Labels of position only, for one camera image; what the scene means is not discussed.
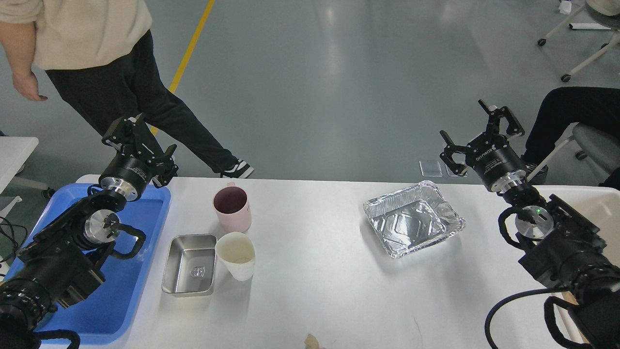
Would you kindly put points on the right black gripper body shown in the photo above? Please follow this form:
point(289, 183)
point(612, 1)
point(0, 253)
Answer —
point(496, 163)

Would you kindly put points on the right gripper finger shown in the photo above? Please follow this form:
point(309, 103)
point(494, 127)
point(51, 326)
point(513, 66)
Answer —
point(447, 156)
point(514, 129)

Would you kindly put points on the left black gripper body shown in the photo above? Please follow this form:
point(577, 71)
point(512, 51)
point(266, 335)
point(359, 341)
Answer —
point(127, 176)

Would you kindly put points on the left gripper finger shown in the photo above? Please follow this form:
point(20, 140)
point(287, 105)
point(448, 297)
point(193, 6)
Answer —
point(164, 167)
point(131, 137)

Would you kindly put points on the aluminium foil tray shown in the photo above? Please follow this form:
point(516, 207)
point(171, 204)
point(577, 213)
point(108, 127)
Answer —
point(410, 219)

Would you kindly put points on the pink ribbed mug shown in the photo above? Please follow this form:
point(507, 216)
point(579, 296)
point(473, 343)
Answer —
point(232, 208)

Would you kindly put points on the stainless steel rectangular container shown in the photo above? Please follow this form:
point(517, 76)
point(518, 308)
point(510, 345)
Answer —
point(190, 266)

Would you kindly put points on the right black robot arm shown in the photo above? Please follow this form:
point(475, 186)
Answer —
point(562, 249)

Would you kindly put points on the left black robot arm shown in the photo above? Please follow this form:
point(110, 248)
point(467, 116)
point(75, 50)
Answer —
point(62, 264)

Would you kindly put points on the standing person black trousers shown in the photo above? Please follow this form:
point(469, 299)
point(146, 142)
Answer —
point(99, 55)

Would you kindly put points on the seated person black trousers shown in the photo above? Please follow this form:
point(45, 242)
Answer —
point(595, 107)

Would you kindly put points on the white plastic bin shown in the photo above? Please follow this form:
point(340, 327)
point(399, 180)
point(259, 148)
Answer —
point(601, 206)

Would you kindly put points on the white paper cup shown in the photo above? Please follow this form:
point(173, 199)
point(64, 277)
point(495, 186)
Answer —
point(237, 253)

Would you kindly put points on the white rolling chair base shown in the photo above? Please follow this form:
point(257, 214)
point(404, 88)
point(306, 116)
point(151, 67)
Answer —
point(600, 22)

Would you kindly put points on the blue plastic tray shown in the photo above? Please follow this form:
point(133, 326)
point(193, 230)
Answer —
point(107, 313)

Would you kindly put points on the crumpled paper scrap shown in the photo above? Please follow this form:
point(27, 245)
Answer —
point(311, 342)

